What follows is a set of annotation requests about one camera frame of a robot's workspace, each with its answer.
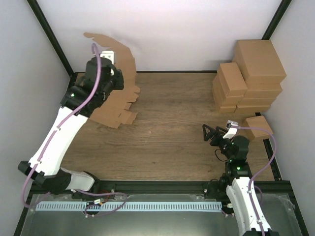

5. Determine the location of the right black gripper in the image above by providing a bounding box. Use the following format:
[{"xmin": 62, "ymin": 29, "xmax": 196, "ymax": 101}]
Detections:
[{"xmin": 202, "ymin": 124, "xmax": 234, "ymax": 161}]

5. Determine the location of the cardboard box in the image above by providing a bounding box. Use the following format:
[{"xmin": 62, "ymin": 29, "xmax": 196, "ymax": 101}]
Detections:
[{"xmin": 84, "ymin": 32, "xmax": 140, "ymax": 128}]

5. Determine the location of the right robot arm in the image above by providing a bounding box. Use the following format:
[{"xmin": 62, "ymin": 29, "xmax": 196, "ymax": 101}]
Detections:
[{"xmin": 202, "ymin": 120, "xmax": 279, "ymax": 236}]

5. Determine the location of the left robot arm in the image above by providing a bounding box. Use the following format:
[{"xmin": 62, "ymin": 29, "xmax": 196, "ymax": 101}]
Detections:
[{"xmin": 18, "ymin": 53, "xmax": 124, "ymax": 199}]

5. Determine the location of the medium bottom folded box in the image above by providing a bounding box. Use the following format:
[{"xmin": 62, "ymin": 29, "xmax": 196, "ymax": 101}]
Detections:
[{"xmin": 214, "ymin": 96, "xmax": 236, "ymax": 113}]

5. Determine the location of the medium folded box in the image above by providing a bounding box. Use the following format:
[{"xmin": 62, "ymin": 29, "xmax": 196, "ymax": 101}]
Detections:
[
  {"xmin": 214, "ymin": 96, "xmax": 236, "ymax": 113},
  {"xmin": 217, "ymin": 62, "xmax": 248, "ymax": 97},
  {"xmin": 213, "ymin": 75, "xmax": 243, "ymax": 106}
]

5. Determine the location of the large bottom folded box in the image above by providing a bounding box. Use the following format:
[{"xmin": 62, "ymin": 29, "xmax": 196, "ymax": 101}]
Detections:
[{"xmin": 235, "ymin": 105, "xmax": 270, "ymax": 114}]

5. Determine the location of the large folded box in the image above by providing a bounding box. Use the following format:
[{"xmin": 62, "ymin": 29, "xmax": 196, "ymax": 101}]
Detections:
[
  {"xmin": 238, "ymin": 98, "xmax": 276, "ymax": 106},
  {"xmin": 233, "ymin": 40, "xmax": 286, "ymax": 85},
  {"xmin": 235, "ymin": 105, "xmax": 270, "ymax": 114},
  {"xmin": 244, "ymin": 84, "xmax": 283, "ymax": 98}
]

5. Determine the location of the small folded box right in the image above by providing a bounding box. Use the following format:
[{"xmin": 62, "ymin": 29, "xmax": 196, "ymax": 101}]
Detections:
[{"xmin": 241, "ymin": 116, "xmax": 273, "ymax": 142}]

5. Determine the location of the medium lower folded box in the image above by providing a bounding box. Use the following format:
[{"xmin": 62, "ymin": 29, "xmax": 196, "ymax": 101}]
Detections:
[{"xmin": 213, "ymin": 75, "xmax": 243, "ymax": 106}]

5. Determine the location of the medium top folded box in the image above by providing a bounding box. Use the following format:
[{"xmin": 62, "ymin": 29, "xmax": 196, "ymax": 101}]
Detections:
[{"xmin": 217, "ymin": 62, "xmax": 248, "ymax": 97}]

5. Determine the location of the large top folded box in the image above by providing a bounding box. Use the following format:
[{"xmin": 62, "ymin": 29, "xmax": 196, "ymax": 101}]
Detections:
[{"xmin": 233, "ymin": 40, "xmax": 286, "ymax": 85}]

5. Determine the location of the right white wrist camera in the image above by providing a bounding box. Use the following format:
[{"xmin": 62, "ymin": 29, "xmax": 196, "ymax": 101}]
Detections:
[{"xmin": 223, "ymin": 120, "xmax": 239, "ymax": 140}]

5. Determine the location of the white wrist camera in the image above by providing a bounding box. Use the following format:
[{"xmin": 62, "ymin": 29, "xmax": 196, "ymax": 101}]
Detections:
[
  {"xmin": 223, "ymin": 120, "xmax": 239, "ymax": 140},
  {"xmin": 100, "ymin": 51, "xmax": 115, "ymax": 64}
]

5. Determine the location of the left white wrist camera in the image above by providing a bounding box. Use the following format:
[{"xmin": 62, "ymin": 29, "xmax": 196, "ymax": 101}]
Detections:
[{"xmin": 100, "ymin": 51, "xmax": 115, "ymax": 64}]

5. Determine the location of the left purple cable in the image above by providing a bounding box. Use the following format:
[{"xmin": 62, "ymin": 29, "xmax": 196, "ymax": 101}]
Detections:
[{"xmin": 21, "ymin": 43, "xmax": 128, "ymax": 218}]

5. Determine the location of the purple cable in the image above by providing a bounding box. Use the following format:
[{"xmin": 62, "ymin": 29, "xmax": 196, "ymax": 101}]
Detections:
[
  {"xmin": 232, "ymin": 125, "xmax": 279, "ymax": 236},
  {"xmin": 21, "ymin": 43, "xmax": 128, "ymax": 218}
]

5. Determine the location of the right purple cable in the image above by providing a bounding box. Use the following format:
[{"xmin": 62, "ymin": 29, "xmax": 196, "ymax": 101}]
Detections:
[{"xmin": 232, "ymin": 125, "xmax": 279, "ymax": 236}]

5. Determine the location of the black aluminium frame rail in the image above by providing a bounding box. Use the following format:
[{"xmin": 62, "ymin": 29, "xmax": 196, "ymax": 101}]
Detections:
[{"xmin": 29, "ymin": 180, "xmax": 292, "ymax": 195}]

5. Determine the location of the light blue slotted cable duct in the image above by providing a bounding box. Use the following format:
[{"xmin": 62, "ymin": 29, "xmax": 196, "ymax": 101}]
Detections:
[{"xmin": 35, "ymin": 201, "xmax": 222, "ymax": 212}]

